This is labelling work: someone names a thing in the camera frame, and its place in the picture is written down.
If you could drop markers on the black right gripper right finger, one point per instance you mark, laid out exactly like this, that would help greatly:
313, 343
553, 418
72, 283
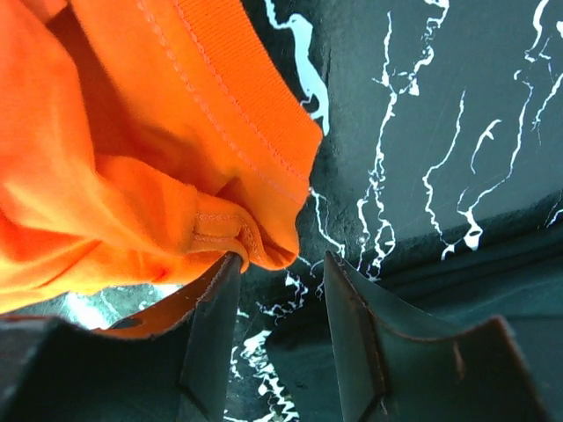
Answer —
395, 362

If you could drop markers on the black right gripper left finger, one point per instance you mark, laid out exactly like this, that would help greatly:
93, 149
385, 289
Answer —
169, 362

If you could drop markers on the orange t shirt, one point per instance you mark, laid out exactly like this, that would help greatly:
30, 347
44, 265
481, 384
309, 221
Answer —
141, 141

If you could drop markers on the black marble pattern mat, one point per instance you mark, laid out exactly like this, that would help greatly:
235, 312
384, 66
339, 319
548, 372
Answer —
439, 178

